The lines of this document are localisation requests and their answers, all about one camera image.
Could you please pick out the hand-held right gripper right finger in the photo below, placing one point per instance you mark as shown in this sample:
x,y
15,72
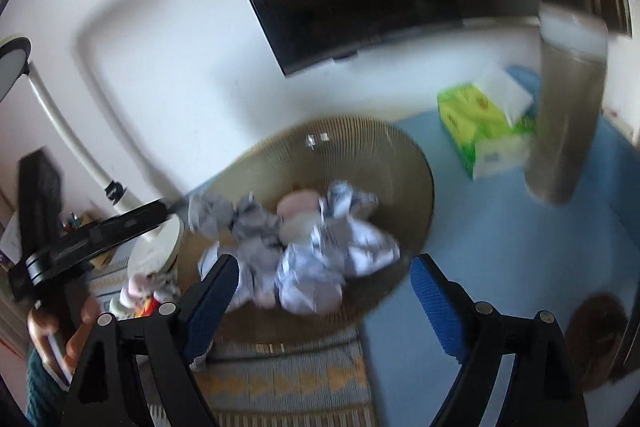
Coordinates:
x,y
440,307

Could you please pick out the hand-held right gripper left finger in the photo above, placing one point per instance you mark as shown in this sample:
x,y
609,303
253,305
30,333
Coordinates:
x,y
207,312

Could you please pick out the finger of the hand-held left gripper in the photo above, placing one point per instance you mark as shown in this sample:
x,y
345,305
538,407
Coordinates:
x,y
100,239
40,202

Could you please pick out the red yellow plush toy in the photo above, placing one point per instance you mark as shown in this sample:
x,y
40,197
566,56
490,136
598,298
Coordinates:
x,y
151,306

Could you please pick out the white blue rabbit plush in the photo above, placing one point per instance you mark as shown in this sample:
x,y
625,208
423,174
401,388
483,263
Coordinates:
x,y
152,287

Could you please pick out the pile of papers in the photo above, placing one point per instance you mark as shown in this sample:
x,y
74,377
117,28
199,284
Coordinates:
x,y
325,277

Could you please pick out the pink plush toy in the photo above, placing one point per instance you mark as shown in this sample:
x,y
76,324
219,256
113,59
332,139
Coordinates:
x,y
297,217

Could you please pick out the brown ribbed bowl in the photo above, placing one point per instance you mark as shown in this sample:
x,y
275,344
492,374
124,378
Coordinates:
x,y
360,147

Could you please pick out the person's left forearm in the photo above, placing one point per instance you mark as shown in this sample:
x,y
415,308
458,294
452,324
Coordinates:
x,y
42,397

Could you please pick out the person's left hand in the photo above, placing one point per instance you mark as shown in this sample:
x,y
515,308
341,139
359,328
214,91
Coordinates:
x,y
75,347

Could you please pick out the cardboard pen box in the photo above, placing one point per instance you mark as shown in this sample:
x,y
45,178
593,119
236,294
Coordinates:
x,y
89,221

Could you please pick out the white desk lamp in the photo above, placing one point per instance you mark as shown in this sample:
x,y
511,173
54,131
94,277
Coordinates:
x,y
75,142

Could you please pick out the patterned woven mat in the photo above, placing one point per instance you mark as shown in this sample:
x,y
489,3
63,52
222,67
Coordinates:
x,y
280,382

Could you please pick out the brown round object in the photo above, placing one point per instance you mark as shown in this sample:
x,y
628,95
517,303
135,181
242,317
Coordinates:
x,y
597,342

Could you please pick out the green tissue pack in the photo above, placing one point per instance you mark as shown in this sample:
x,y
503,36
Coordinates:
x,y
480,127

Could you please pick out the gold thermos bottle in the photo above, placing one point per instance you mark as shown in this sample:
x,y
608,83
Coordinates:
x,y
562,122

